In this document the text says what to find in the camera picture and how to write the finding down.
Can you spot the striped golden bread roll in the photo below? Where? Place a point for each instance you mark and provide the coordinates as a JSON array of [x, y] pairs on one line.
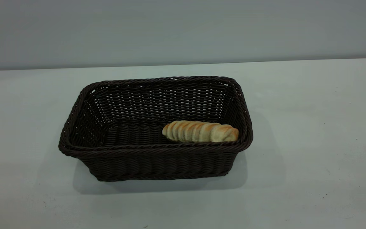
[[199, 132]]

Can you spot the dark brown woven basket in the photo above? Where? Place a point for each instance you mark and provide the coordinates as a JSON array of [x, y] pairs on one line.
[[132, 162]]

